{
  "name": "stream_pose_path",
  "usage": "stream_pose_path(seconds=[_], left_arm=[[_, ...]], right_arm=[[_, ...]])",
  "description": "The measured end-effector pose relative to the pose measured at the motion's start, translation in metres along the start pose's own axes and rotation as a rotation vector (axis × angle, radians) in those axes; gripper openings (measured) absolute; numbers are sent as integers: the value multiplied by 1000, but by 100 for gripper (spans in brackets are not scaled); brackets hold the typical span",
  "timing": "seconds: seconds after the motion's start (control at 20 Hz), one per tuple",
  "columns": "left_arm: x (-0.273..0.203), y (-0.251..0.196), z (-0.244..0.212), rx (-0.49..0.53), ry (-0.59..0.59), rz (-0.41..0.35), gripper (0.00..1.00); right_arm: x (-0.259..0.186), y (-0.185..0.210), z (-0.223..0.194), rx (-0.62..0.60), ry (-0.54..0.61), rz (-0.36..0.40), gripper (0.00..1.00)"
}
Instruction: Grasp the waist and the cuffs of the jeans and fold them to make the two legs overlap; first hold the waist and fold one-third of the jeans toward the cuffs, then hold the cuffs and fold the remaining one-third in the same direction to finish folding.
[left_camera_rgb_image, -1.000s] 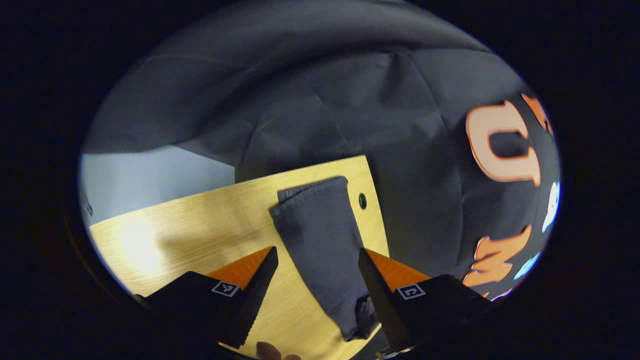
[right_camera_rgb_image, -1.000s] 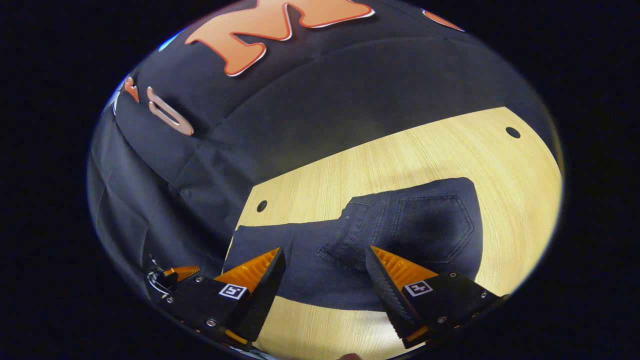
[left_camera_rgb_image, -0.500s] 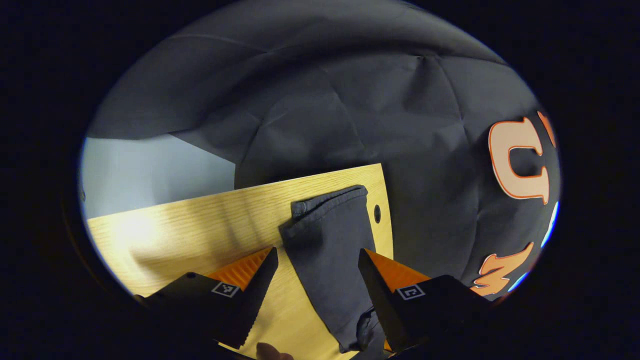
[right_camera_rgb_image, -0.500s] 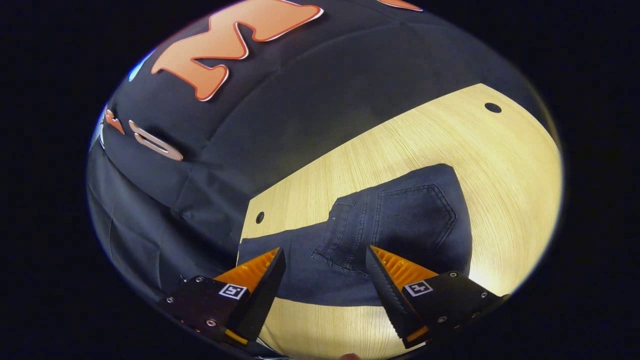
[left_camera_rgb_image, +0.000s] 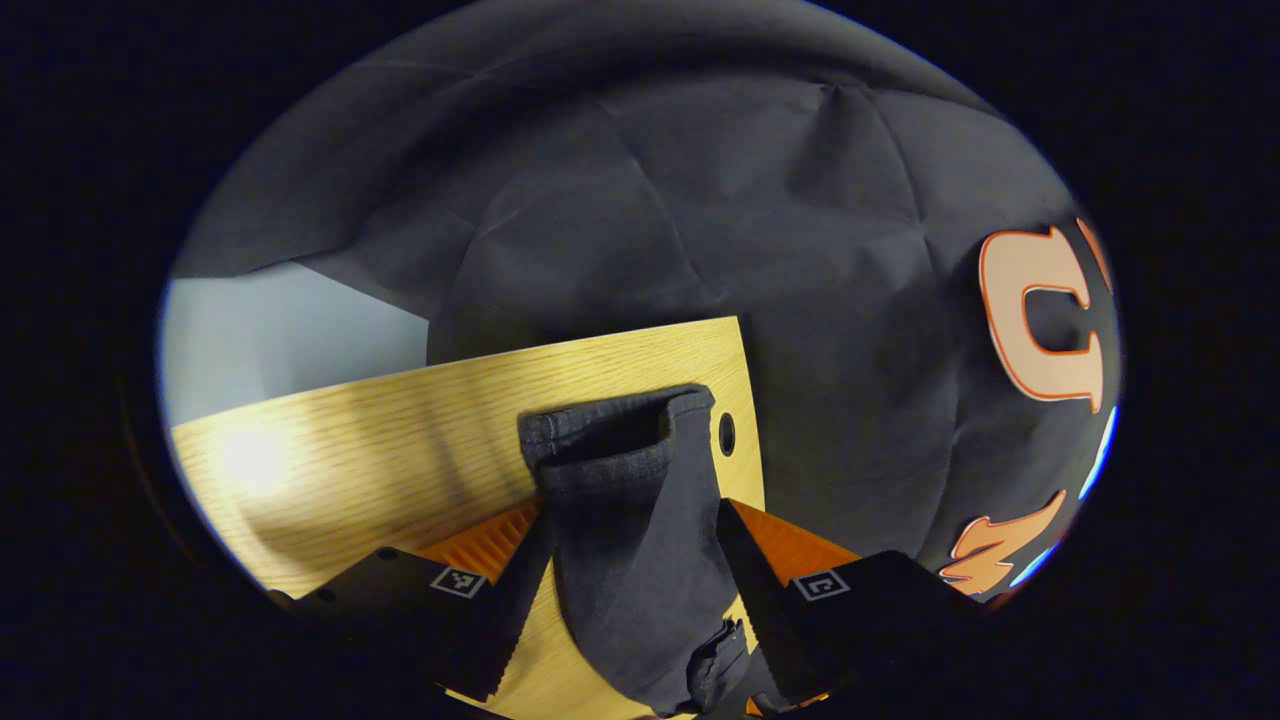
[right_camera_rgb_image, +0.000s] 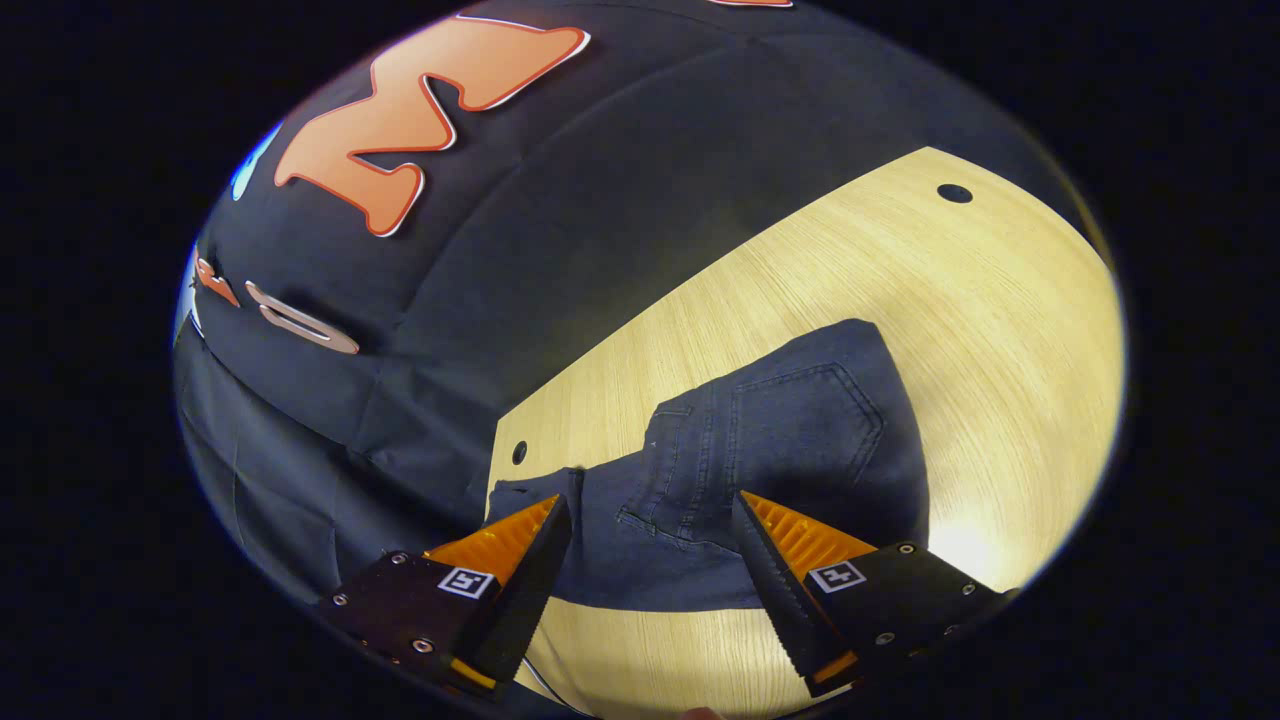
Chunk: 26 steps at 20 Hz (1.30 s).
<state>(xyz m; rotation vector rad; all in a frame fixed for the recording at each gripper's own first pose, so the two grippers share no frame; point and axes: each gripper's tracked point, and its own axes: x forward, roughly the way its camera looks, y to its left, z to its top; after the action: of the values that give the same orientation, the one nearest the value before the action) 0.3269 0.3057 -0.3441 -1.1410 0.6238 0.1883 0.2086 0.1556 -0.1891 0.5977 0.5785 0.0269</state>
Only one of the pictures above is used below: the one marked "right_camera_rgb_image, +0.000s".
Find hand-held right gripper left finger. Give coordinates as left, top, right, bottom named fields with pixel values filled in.
left=318, top=492, right=574, bottom=702

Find dark blue jeans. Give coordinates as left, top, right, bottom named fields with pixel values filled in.
left=486, top=318, right=932, bottom=614

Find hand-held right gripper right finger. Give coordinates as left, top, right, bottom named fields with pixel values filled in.
left=730, top=489, right=1022, bottom=699

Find black backdrop cloth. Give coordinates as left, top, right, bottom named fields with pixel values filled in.
left=172, top=0, right=1116, bottom=611

